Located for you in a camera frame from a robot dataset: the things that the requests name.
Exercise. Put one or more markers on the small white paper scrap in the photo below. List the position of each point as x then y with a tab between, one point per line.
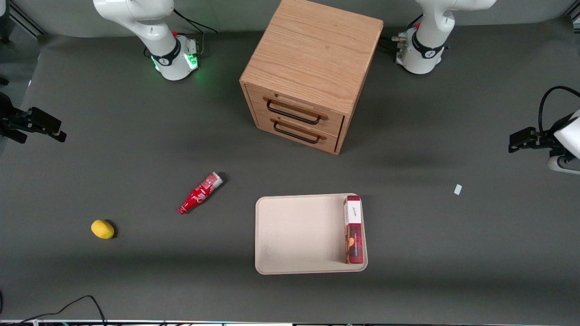
457	189

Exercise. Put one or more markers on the beige plastic tray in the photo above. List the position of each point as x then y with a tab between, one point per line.
299	234

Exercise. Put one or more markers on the wooden drawer front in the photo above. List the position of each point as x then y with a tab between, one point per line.
331	142
335	121

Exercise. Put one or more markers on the red cookie box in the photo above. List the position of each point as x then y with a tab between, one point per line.
354	235

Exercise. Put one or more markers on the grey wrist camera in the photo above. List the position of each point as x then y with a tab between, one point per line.
564	165

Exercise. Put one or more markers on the yellow lemon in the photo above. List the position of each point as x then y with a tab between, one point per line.
102	229

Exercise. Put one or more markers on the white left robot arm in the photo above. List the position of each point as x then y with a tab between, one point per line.
428	45

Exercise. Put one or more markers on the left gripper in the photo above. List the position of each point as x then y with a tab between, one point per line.
540	138

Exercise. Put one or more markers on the wooden drawer cabinet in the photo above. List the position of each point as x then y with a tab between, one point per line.
315	50

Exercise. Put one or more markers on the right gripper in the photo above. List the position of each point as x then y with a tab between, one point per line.
10	121

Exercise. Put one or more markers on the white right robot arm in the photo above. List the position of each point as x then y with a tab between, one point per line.
154	27

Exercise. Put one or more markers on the red cola bottle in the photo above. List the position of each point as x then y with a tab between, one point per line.
199	194

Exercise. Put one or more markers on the aluminium frame rail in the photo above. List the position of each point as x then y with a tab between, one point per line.
25	18
574	14

